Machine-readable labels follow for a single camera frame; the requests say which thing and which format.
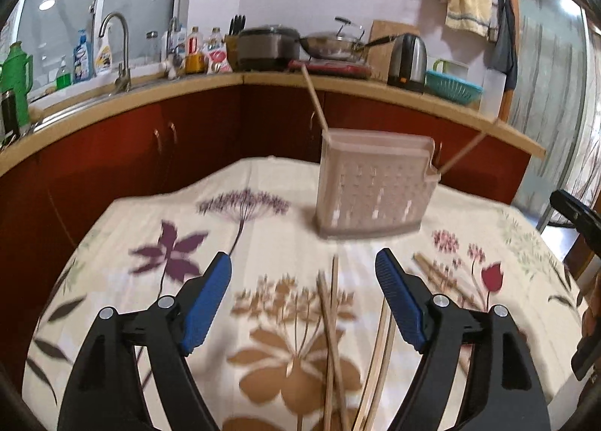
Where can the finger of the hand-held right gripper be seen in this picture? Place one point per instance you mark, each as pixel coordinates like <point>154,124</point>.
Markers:
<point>587,356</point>
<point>575,215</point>

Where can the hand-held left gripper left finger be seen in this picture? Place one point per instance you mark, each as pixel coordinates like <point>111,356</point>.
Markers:
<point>206,299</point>

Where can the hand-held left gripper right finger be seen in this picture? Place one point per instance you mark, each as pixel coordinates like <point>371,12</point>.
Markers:
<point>399,304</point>

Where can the beige perforated chopstick holder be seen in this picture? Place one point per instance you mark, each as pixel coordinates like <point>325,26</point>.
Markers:
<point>371,177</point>

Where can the floral tablecloth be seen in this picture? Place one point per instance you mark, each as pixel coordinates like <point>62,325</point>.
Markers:
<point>263,234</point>

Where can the sliding glass door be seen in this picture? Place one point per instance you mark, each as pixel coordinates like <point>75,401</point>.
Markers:
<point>549,60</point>

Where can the teal plastic colander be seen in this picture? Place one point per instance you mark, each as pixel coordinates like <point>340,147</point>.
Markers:
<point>453,89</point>

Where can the grey hanging cloth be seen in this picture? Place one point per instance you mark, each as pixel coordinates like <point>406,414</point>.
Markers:
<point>504,46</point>

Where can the steel electric kettle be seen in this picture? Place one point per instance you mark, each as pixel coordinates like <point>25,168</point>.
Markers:
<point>407,62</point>

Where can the beige kitchen countertop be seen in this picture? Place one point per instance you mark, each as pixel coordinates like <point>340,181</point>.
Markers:
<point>281,78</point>

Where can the yellow towel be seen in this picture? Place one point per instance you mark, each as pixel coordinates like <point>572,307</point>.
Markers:
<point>469,4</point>

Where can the red and white packet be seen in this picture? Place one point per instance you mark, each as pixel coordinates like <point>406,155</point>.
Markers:
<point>218,61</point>

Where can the red induction cooker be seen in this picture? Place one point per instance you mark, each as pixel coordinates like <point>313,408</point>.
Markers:
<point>338,69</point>

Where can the cooking oil bottle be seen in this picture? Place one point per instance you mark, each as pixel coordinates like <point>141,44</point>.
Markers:
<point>194,53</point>

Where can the small steel tap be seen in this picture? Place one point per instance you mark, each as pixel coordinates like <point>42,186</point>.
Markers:
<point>173,51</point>

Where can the steel gooseneck faucet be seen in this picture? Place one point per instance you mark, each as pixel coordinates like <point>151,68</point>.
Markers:
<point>123,60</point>

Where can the knife block with knives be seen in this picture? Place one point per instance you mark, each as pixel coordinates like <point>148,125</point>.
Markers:
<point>233,44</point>

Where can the white plastic bottle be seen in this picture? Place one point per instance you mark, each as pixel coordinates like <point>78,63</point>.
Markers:
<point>179,44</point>

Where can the grey rice cooker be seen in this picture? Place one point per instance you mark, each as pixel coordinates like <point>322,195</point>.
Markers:
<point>267,48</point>

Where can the clear condiment bottle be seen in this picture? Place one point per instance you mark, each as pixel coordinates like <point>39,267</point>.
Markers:
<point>214,39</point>

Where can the wooden cutting board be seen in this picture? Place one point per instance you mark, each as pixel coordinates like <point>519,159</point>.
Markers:
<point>382,37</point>

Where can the white spray bottle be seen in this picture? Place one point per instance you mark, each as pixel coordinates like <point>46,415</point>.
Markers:
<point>103,55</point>

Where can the steel wok with lid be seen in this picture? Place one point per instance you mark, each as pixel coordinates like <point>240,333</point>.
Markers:
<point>333,46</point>

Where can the green dish soap bottle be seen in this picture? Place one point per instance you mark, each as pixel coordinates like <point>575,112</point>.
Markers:
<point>63,74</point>

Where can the black flask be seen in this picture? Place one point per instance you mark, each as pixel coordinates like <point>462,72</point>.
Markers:
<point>8,114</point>

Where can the blue detergent bottle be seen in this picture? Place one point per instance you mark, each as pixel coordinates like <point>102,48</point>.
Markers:
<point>82,58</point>

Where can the green thermos jug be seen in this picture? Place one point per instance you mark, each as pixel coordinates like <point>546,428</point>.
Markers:
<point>16,79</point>

